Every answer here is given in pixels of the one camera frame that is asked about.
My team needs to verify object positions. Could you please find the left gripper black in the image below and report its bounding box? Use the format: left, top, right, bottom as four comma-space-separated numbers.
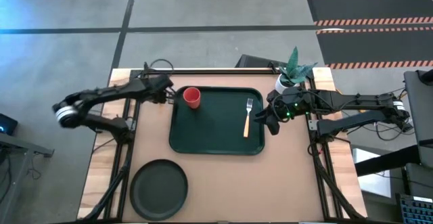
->
144, 74, 176, 104

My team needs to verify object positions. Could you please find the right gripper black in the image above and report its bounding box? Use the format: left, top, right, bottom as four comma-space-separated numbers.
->
254, 88, 307, 136

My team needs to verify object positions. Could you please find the red plastic cup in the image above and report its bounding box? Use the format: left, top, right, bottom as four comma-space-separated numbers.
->
183, 87, 202, 110

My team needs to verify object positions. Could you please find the fork with orange handle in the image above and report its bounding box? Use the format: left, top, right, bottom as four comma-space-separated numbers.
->
242, 97, 254, 139

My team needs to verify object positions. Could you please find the dark green plastic tray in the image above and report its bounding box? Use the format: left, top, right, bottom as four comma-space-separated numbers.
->
168, 85, 266, 156

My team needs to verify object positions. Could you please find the black round plate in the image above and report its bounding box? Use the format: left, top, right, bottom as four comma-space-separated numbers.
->
129, 158, 189, 222

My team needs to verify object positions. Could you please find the green plant in white pot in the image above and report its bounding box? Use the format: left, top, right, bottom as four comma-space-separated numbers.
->
274, 46, 319, 95

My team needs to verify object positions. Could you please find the black computer monitor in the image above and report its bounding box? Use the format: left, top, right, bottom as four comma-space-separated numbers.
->
235, 53, 288, 70

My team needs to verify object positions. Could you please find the tan table mat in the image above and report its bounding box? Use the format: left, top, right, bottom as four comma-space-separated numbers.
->
121, 73, 326, 223

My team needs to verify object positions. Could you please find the white box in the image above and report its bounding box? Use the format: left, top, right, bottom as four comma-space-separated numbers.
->
351, 148, 392, 198

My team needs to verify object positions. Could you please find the black desk beam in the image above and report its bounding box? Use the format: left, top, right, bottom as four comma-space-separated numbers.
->
355, 145, 422, 177

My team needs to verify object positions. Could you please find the black mat with orange stripes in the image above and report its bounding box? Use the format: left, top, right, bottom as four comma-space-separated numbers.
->
306, 0, 433, 27
316, 26, 433, 70

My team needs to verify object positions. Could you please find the grey flat panel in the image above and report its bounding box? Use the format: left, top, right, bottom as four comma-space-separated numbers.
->
403, 68, 433, 169

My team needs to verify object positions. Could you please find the grey metal desk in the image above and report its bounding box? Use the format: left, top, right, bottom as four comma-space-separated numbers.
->
0, 132, 55, 224

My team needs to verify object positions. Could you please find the black device with blue light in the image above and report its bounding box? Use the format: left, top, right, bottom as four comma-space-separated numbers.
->
0, 112, 19, 136

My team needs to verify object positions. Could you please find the backlit keyboard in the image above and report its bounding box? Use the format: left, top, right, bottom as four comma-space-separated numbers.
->
395, 193, 433, 224

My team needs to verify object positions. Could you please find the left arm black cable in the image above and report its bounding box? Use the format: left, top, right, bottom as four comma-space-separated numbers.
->
148, 58, 175, 76

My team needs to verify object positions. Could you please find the black aluminium rig frame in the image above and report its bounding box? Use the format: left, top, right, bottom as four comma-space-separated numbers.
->
77, 61, 368, 224

